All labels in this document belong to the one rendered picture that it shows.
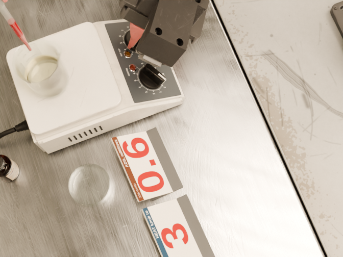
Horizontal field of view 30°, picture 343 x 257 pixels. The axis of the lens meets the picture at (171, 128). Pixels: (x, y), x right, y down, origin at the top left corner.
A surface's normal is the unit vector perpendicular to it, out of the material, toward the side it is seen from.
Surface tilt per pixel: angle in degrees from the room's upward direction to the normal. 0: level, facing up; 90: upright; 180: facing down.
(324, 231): 0
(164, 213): 40
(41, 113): 0
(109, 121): 90
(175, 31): 32
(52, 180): 0
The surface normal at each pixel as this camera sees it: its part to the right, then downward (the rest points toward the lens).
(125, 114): 0.35, 0.90
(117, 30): 0.43, -0.40
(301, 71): -0.04, -0.25
